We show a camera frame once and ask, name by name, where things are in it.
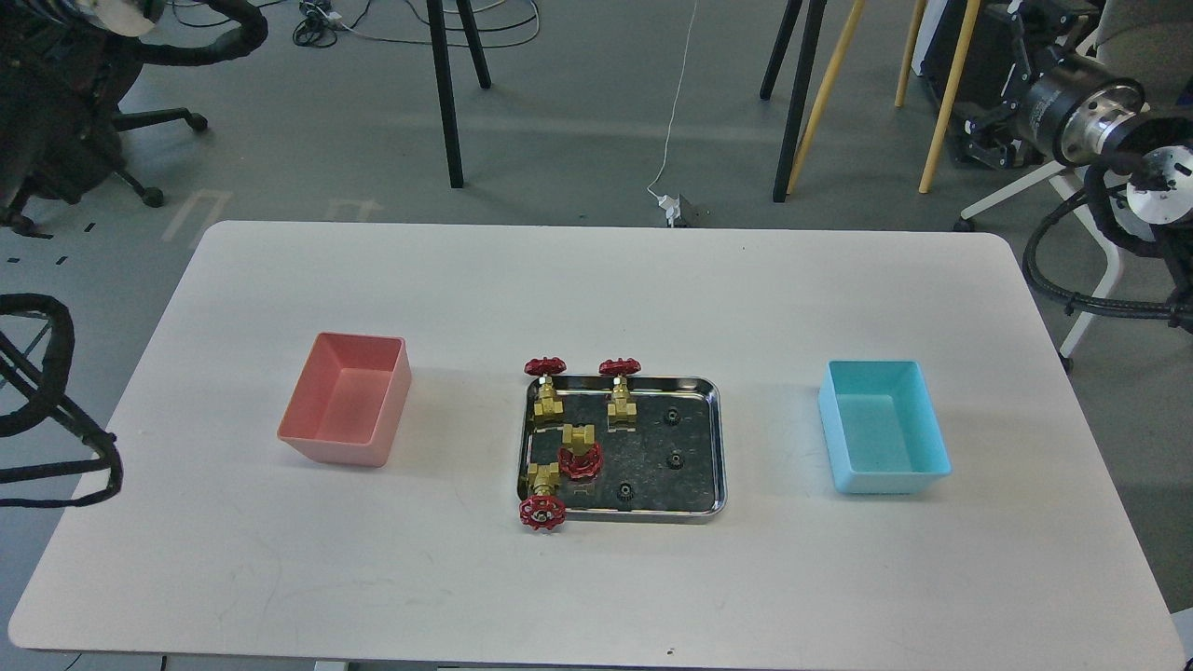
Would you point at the brass valve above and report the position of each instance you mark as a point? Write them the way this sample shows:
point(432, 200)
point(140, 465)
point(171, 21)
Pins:
point(541, 508)
point(547, 409)
point(622, 408)
point(580, 454)

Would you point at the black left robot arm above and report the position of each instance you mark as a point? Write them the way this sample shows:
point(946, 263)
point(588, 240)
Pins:
point(66, 67)

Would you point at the metal tray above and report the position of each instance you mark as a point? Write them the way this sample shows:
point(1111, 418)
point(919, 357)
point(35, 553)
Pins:
point(693, 493)

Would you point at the black tripod legs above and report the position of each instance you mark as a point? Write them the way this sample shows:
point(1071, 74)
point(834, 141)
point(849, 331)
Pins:
point(444, 81)
point(811, 32)

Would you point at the blue plastic box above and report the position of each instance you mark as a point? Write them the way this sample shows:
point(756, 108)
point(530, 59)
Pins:
point(881, 428)

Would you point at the pink plastic box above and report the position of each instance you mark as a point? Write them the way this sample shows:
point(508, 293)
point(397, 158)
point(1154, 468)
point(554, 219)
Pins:
point(348, 401)

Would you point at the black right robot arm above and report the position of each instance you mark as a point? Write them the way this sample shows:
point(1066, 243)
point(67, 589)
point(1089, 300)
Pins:
point(1137, 161)

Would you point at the power plug adapter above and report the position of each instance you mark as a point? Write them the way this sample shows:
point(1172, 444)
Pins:
point(678, 211)

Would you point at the black tripod legs right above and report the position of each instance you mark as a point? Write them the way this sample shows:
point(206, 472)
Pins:
point(811, 32)

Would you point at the black tripod legs left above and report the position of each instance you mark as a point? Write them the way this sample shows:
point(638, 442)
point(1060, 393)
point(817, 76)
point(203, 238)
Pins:
point(444, 81)

